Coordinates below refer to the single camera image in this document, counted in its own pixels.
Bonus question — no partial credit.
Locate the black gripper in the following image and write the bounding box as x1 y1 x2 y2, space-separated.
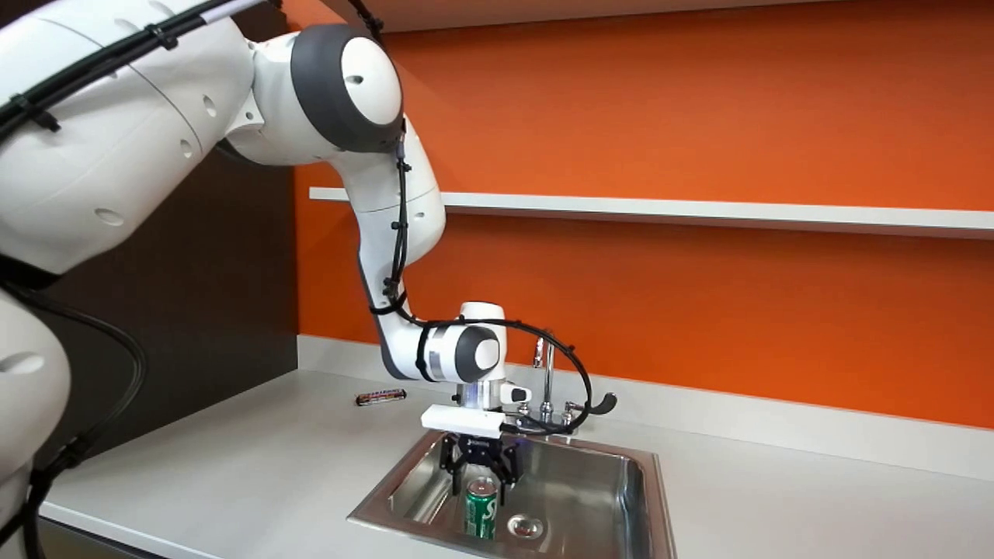
437 431 518 502

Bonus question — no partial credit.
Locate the green soda can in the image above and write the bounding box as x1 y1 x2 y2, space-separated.
461 463 504 543

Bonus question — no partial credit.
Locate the round metal sink drain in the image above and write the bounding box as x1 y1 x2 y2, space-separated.
504 512 550 543

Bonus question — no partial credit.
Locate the stainless steel sink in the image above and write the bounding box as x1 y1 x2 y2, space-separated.
349 424 679 559

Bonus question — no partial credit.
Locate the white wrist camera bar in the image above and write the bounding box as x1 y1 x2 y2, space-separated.
418 404 514 437

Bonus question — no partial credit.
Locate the chrome faucet with handles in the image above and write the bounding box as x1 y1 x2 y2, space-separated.
508 335 620 451

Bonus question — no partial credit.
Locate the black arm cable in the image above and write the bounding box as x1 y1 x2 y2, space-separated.
353 121 620 437

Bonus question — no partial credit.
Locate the white wall shelf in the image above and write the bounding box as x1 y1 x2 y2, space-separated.
307 182 994 241

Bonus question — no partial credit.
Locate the black base cable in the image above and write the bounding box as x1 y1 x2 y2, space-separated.
0 259 149 559

